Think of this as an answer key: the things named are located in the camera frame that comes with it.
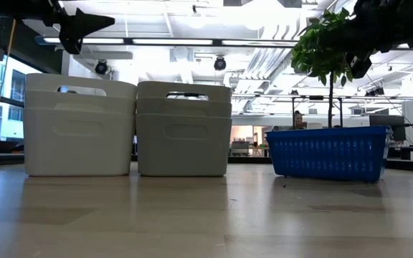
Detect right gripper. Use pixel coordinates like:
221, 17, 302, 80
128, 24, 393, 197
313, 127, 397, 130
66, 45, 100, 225
326, 0, 413, 54

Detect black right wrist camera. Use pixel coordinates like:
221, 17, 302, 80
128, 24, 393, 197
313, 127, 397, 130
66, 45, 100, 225
345, 52, 373, 80

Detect blue plastic mesh basket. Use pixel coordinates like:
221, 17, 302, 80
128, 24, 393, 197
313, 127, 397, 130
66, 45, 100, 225
265, 125, 394, 184

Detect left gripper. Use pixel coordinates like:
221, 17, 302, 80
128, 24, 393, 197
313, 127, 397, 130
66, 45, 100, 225
23, 0, 116, 39

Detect linear ceiling light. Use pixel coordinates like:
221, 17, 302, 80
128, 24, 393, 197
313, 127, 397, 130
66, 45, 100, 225
222, 39, 298, 47
133, 38, 214, 46
43, 37, 125, 45

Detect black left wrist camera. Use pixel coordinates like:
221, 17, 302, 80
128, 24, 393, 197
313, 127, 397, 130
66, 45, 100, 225
60, 34, 85, 55

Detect dark computer monitor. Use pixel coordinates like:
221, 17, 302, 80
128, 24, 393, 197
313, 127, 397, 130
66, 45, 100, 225
369, 114, 407, 143

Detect grey storage cart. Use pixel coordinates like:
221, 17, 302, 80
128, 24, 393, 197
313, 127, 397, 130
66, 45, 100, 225
230, 140, 250, 158

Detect green potted tree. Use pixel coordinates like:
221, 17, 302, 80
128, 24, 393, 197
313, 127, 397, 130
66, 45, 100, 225
290, 6, 354, 129

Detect black track spotlights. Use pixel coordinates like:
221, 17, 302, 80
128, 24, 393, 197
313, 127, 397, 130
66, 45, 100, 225
366, 85, 386, 97

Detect black round ceiling spotlight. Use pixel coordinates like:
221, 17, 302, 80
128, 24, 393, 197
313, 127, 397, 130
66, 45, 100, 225
94, 59, 109, 75
213, 56, 227, 72

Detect black metal table frame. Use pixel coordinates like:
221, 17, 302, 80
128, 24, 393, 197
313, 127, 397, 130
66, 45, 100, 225
0, 153, 413, 170

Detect yellow hanging cable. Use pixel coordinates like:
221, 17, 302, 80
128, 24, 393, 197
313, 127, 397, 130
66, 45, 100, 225
0, 17, 16, 119

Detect window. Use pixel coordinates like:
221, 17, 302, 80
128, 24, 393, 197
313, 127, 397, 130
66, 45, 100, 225
0, 53, 42, 143

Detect white plastic basket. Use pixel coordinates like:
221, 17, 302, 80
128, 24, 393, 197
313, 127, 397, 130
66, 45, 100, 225
23, 106, 136, 177
25, 72, 138, 97
24, 90, 137, 110

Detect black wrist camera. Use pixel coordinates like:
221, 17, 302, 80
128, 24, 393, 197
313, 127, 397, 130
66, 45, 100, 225
60, 34, 85, 55
345, 52, 373, 80

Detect person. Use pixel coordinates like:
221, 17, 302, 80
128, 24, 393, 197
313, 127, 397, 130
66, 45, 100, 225
292, 110, 308, 130

